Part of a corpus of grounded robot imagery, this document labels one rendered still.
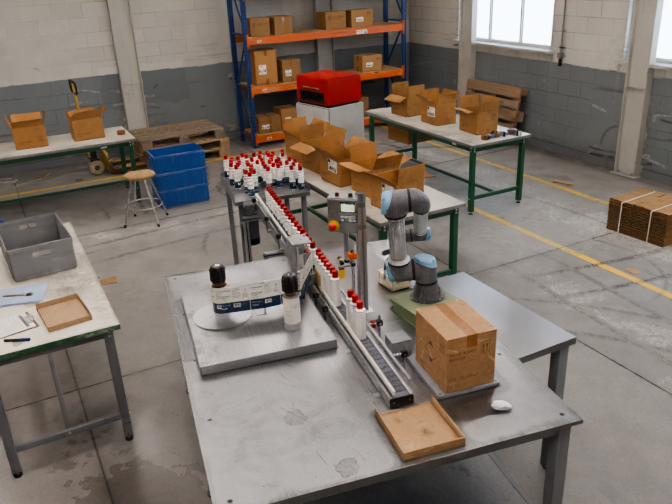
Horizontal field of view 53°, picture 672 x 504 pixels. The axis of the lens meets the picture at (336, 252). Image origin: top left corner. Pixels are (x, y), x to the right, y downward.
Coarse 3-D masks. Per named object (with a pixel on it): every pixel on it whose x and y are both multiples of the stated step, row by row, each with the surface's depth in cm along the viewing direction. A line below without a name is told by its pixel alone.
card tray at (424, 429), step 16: (432, 400) 286; (384, 416) 280; (400, 416) 280; (416, 416) 279; (432, 416) 279; (448, 416) 273; (400, 432) 270; (416, 432) 270; (432, 432) 269; (448, 432) 269; (400, 448) 256; (416, 448) 261; (432, 448) 257; (448, 448) 260
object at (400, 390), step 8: (328, 304) 364; (344, 304) 363; (344, 312) 355; (344, 328) 340; (368, 344) 324; (368, 352) 318; (376, 352) 317; (368, 360) 311; (376, 360) 311; (384, 360) 311; (384, 368) 305; (392, 376) 299; (384, 384) 293; (392, 384) 293; (400, 384) 293; (400, 392) 287; (408, 392) 287
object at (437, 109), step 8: (432, 88) 796; (424, 96) 793; (432, 96) 798; (440, 96) 762; (448, 96) 766; (456, 96) 776; (424, 104) 788; (432, 104) 772; (440, 104) 766; (448, 104) 771; (424, 112) 791; (432, 112) 775; (440, 112) 770; (448, 112) 774; (424, 120) 795; (432, 120) 779; (440, 120) 774; (448, 120) 778
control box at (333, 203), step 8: (328, 200) 343; (336, 200) 342; (344, 200) 341; (352, 200) 340; (328, 208) 345; (336, 208) 344; (328, 216) 347; (336, 216) 346; (328, 224) 350; (336, 224) 348; (344, 224) 346; (352, 224) 345; (344, 232) 349; (352, 232) 347
